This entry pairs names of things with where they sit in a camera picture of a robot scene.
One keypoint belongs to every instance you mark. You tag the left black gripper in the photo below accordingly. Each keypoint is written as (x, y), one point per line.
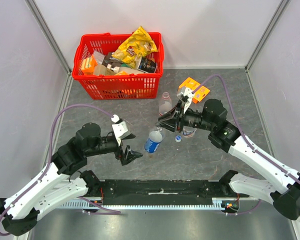
(128, 156)

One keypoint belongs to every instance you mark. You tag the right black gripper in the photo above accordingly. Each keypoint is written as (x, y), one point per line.
(178, 118)

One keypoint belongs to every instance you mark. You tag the clear bottle red label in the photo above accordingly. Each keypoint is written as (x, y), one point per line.
(165, 103)

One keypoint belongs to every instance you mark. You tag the white blue bottle cap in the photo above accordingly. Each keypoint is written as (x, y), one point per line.
(178, 138)

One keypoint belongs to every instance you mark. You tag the small bottle white cap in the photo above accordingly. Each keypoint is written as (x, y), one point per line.
(188, 132)

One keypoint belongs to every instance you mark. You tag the clear bottle blue label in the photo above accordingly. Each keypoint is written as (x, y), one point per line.
(155, 137)

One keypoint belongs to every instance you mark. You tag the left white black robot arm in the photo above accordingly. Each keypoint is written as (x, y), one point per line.
(21, 212)

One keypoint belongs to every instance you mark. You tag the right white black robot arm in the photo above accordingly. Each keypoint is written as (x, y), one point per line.
(281, 184)

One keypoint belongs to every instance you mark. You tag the beige pump bottle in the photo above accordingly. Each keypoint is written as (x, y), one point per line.
(115, 71)

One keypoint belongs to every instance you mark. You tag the red plastic shopping basket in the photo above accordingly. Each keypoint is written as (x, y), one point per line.
(108, 87)

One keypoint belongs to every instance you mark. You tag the black instant noodle cup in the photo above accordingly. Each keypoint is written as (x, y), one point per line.
(146, 65)

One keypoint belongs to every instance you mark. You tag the brown snack packet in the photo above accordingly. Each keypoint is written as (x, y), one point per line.
(110, 60)

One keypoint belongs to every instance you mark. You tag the yellow chips bag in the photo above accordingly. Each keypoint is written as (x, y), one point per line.
(138, 45)

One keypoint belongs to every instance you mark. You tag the orange yellow sponge pack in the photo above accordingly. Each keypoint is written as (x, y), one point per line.
(88, 65)

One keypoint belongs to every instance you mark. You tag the clear plastic packet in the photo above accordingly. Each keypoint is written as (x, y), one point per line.
(99, 57)

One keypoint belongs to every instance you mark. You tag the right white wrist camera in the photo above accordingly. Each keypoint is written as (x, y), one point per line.
(186, 95)

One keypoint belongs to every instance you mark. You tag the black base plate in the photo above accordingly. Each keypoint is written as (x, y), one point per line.
(159, 192)

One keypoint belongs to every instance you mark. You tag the white slotted cable duct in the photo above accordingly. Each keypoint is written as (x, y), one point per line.
(216, 205)

